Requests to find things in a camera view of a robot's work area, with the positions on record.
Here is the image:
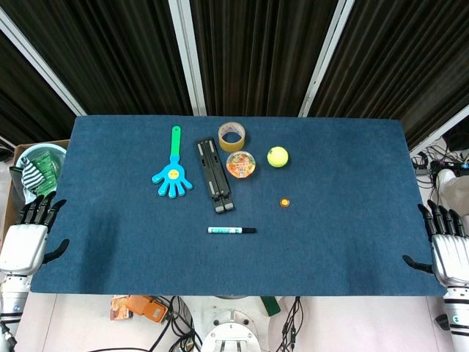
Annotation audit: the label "black white striped cloth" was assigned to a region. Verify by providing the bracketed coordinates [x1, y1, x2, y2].
[19, 156, 45, 205]

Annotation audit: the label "green white marker pen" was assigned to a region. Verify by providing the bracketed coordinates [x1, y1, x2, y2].
[207, 226, 258, 235]

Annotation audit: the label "black folding stand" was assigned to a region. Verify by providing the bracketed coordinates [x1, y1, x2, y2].
[193, 137, 236, 215]

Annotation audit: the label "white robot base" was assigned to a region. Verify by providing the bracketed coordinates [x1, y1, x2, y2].
[182, 295, 285, 352]

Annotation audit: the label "clear packing tape roll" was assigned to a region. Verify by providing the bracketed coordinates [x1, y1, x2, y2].
[218, 122, 247, 152]

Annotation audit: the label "light green plastic basin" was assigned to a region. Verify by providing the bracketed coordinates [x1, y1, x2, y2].
[16, 143, 68, 197]

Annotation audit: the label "green white box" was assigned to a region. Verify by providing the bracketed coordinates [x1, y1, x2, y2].
[260, 296, 282, 317]

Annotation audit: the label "cardboard box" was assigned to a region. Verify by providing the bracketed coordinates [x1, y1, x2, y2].
[0, 139, 70, 235]

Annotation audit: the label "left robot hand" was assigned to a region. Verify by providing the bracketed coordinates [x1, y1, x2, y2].
[0, 195, 70, 276]

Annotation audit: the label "orange handheld device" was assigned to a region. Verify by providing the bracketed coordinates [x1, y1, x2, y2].
[111, 295, 169, 325]

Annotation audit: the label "blue felt table mat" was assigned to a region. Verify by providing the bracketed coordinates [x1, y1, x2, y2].
[29, 116, 448, 297]

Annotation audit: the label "yellow-green tennis ball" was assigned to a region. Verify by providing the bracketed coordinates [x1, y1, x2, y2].
[267, 146, 290, 169]

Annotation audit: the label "orange jelly cup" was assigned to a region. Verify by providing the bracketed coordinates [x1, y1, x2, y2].
[226, 150, 258, 181]

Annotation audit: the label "green packets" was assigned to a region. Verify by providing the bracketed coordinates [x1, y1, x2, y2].
[31, 150, 63, 197]

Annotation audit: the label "blue green hand clapper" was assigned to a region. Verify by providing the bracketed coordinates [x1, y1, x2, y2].
[151, 125, 193, 199]

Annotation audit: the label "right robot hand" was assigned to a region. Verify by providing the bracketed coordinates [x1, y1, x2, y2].
[402, 199, 469, 288]

